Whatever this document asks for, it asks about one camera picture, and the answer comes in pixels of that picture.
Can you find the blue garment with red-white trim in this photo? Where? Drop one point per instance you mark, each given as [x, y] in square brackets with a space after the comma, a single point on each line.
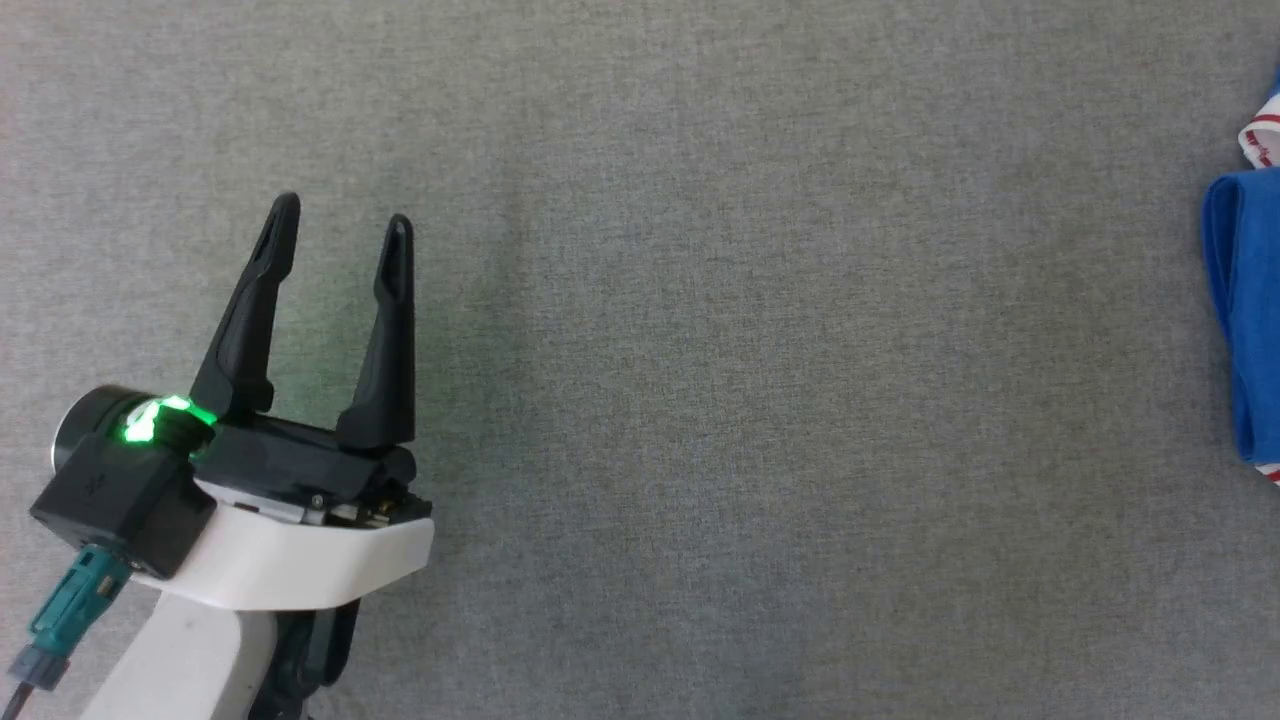
[1255, 300]

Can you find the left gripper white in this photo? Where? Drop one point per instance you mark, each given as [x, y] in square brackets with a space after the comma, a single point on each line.
[300, 560]

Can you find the grey fabric sofa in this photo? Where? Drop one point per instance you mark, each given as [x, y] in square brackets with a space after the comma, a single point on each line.
[750, 350]

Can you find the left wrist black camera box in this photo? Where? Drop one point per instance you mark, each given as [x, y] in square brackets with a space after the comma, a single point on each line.
[120, 495]

